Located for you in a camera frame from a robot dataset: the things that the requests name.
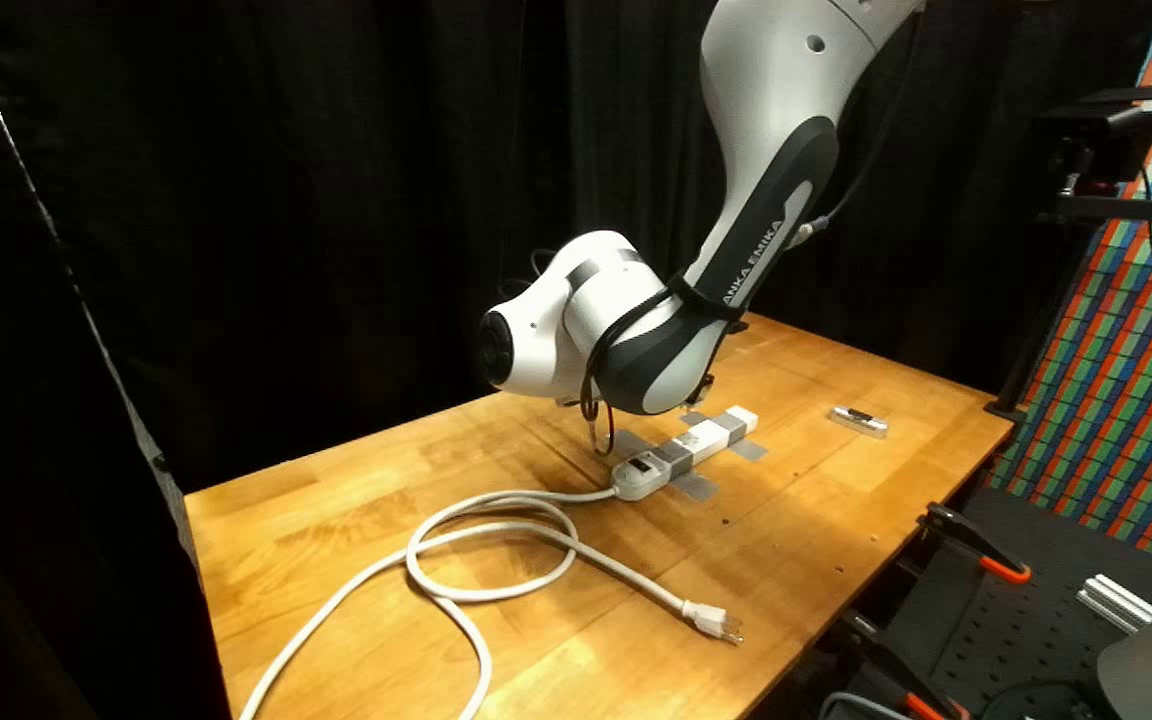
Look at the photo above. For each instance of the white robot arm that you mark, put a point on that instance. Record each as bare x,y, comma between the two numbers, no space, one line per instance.
596,323

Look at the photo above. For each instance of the white power strip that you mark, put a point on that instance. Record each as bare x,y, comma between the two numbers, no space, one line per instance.
677,456

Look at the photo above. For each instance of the grey tape strip far end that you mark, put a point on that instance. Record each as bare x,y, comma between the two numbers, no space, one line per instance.
745,447

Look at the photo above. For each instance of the small metal plate on table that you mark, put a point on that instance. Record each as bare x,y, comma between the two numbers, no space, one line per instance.
853,418

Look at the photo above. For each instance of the black curtain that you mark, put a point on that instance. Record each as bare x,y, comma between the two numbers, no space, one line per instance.
247,231

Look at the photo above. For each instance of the orange black clamp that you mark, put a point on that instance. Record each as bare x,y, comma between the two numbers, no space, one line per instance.
991,557

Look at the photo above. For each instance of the black perforated side table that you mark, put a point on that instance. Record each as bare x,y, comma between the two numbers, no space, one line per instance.
961,647

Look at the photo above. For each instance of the colourful checkered board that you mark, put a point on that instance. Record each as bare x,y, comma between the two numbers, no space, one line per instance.
1084,442

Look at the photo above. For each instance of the grey tape strip near switch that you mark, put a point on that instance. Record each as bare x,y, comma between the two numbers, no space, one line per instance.
693,490

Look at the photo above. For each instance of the black camera on stand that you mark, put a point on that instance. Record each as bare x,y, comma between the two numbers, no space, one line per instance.
1102,146

